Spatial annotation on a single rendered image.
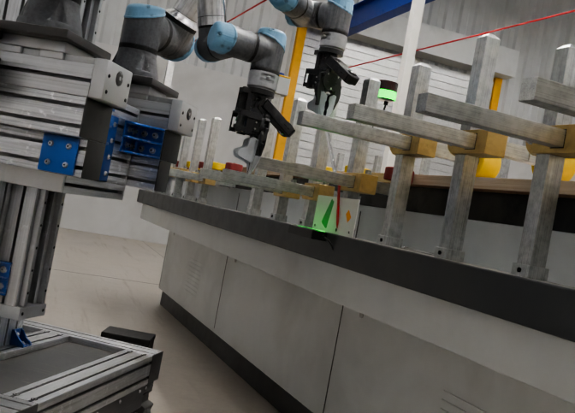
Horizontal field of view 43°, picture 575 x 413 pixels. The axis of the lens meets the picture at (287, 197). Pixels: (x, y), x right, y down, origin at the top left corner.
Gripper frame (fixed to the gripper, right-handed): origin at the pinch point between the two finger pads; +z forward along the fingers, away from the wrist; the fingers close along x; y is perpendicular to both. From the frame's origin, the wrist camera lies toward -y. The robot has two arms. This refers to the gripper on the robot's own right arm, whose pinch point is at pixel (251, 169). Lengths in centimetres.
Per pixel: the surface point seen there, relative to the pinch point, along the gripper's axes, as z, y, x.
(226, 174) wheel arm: 1.4, -0.7, -23.6
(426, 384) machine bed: 44, -51, 18
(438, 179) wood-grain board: -7.8, -45.5, 13.3
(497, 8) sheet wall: -364, -586, -760
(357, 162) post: -8.4, -29.5, -2.3
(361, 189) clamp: -1.2, -28.7, 4.9
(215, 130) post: -22, -30, -152
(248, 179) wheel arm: 1.4, -7.4, -23.6
